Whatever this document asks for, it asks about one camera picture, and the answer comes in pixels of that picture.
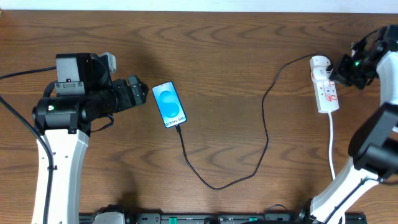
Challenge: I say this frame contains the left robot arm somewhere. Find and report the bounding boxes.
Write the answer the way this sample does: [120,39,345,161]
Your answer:
[32,52,149,223]

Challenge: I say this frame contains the black left camera cable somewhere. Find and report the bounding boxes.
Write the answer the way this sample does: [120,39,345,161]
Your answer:
[0,65,58,224]

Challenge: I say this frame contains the white USB charger plug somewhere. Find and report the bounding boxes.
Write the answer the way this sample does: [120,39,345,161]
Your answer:
[310,55,333,72]

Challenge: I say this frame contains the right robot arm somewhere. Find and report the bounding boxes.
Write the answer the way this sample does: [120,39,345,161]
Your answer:
[297,25,397,223]

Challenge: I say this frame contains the blue Galaxy smartphone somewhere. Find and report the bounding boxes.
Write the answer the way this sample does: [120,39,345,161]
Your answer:
[152,81,187,128]

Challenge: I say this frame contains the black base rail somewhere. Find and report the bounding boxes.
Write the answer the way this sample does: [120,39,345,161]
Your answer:
[78,212,364,224]

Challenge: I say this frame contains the black USB charging cable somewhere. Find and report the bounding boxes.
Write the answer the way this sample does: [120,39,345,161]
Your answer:
[174,52,335,191]

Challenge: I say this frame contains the white power strip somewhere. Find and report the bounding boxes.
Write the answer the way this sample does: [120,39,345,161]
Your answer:
[310,68,339,114]

